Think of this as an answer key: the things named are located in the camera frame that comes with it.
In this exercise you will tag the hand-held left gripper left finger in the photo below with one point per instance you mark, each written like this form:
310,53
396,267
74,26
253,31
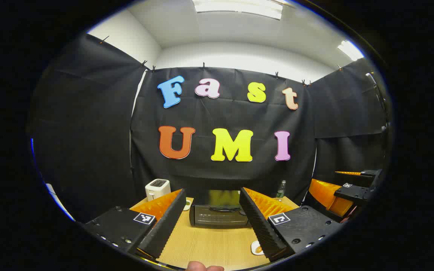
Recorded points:
166,226

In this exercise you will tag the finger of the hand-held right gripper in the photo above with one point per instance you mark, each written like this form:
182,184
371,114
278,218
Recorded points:
369,174
352,194

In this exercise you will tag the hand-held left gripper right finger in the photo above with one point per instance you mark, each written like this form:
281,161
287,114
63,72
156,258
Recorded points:
260,226

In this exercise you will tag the golden brown pastry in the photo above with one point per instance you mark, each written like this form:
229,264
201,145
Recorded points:
259,249

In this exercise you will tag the black electric oven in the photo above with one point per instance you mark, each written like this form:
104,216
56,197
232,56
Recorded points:
217,216

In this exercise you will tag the white flat plate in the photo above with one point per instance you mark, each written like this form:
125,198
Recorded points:
255,246

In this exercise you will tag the white divided dish with beans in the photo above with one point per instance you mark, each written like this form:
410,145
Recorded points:
187,205

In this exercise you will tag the white toaster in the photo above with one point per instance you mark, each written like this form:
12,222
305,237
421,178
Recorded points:
157,188

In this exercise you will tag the green plastic bottle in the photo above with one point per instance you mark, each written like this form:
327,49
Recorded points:
281,190

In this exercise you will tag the black backdrop cloth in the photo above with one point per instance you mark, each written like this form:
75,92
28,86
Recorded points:
220,173

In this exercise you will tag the metal stand pole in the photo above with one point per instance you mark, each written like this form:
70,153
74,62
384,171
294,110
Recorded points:
377,92

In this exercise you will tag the ceiling light panel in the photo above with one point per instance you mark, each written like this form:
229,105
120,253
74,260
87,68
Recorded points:
239,7
350,50

